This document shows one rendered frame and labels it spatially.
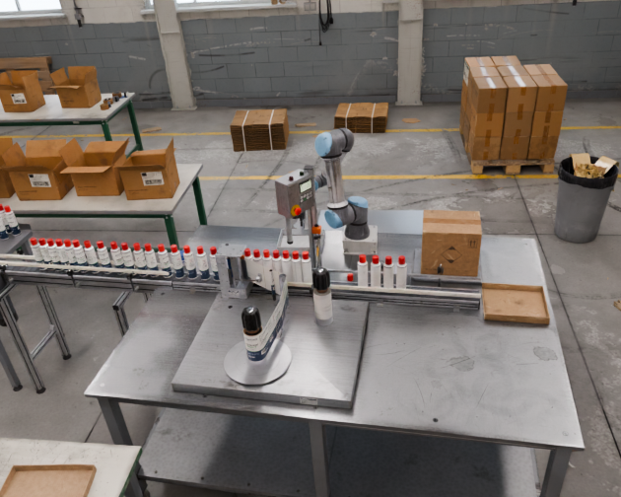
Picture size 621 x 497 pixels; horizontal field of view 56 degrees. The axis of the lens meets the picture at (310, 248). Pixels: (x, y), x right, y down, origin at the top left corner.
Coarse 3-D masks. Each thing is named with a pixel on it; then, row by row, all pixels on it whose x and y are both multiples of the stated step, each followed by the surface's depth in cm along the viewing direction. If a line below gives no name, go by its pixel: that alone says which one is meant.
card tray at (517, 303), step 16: (496, 288) 306; (512, 288) 304; (528, 288) 302; (496, 304) 295; (512, 304) 294; (528, 304) 294; (544, 304) 291; (512, 320) 284; (528, 320) 282; (544, 320) 280
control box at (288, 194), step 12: (276, 180) 286; (288, 180) 284; (300, 180) 285; (276, 192) 290; (288, 192) 283; (312, 192) 295; (288, 204) 287; (300, 204) 291; (312, 204) 298; (288, 216) 291
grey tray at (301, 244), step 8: (296, 232) 362; (304, 232) 361; (280, 240) 356; (296, 240) 359; (304, 240) 358; (320, 240) 357; (280, 248) 346; (288, 248) 346; (296, 248) 345; (304, 248) 344
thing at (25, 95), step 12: (12, 72) 637; (24, 72) 635; (36, 72) 626; (0, 84) 624; (12, 84) 641; (24, 84) 610; (36, 84) 630; (0, 96) 621; (12, 96) 618; (24, 96) 616; (36, 96) 630; (12, 108) 627; (24, 108) 625; (36, 108) 632
